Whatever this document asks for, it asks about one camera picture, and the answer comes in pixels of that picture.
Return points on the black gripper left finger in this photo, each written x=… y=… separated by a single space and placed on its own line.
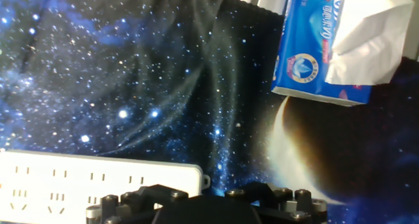
x=131 y=207

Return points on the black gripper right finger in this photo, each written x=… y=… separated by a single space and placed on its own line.
x=288 y=204

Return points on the white power strip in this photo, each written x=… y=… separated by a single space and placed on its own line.
x=82 y=184

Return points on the blue galaxy print cloth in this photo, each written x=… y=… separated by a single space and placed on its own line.
x=163 y=86

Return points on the blue tissue box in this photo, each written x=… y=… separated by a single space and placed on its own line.
x=304 y=53

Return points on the white tissue sheet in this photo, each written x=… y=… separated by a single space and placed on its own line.
x=370 y=37

